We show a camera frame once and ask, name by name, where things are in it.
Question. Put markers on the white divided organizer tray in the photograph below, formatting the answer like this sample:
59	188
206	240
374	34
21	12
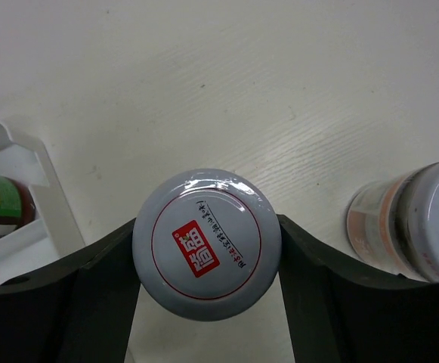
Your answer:
37	226

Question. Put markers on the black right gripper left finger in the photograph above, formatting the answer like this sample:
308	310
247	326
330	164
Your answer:
77	309

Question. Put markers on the red lid sauce jar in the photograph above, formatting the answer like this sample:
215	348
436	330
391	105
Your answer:
206	244
394	226

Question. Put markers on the green yellow cap sauce bottle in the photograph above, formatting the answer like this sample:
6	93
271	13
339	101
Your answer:
17	206

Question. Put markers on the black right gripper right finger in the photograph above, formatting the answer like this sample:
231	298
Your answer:
339	309

